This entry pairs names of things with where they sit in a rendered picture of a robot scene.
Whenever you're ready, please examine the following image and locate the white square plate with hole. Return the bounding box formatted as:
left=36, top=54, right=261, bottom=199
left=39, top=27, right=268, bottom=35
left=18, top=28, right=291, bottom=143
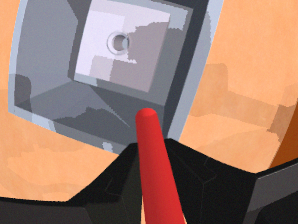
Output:
left=76, top=0, right=170, bottom=93

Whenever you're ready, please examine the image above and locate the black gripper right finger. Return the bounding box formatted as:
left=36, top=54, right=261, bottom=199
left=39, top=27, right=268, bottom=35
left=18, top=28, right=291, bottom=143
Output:
left=164, top=137, right=298, bottom=224

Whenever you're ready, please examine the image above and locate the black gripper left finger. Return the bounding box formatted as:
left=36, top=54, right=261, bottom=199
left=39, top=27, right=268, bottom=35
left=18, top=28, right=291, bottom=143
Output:
left=0, top=143, right=142, bottom=224

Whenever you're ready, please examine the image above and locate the red peg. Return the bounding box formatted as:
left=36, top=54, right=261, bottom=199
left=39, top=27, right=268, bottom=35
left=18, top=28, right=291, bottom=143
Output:
left=136, top=108, right=186, bottom=224

